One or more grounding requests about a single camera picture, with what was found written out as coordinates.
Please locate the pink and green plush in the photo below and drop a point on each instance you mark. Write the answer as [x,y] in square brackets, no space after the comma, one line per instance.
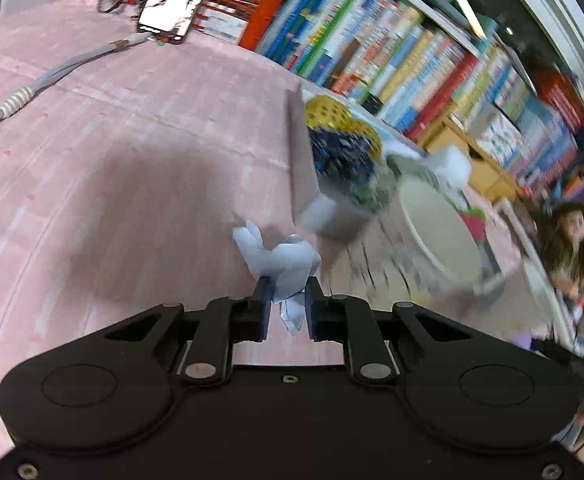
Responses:
[474,222]

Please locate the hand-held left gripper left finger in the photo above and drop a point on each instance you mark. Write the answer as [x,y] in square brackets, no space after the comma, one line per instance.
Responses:
[262,310]

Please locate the red plastic basket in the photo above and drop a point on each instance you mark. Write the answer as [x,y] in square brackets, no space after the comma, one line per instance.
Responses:
[561,97]

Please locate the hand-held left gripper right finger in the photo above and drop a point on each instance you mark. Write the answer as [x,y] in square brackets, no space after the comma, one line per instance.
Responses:
[314,310]

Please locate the small black box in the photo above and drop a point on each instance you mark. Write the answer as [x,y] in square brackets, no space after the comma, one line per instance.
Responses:
[371,102]

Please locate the white sponge block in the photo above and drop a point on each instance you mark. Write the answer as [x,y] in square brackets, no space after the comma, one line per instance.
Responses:
[451,165]

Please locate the printed stationery box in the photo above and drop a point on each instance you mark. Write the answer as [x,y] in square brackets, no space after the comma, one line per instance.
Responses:
[494,132]

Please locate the wooden drawer organizer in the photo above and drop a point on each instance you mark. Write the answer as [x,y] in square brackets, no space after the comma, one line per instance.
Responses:
[491,175]

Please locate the row of upright books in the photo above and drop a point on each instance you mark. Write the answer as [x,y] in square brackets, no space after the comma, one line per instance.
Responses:
[396,45]

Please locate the dark floral cloth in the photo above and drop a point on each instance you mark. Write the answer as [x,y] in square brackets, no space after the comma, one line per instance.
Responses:
[339,157]

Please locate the green checkered cloth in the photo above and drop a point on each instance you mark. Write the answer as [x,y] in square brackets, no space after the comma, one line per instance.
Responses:
[374,195]

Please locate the white tray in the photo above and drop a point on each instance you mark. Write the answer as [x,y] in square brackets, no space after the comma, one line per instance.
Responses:
[299,160]

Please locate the white tissue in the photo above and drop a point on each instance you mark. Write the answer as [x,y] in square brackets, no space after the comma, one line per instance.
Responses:
[287,265]

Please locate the paper cup with scribble print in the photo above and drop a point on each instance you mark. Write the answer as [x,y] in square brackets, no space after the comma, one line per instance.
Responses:
[436,235]

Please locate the smartphone with lit screen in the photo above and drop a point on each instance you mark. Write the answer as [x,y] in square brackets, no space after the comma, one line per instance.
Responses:
[172,0]

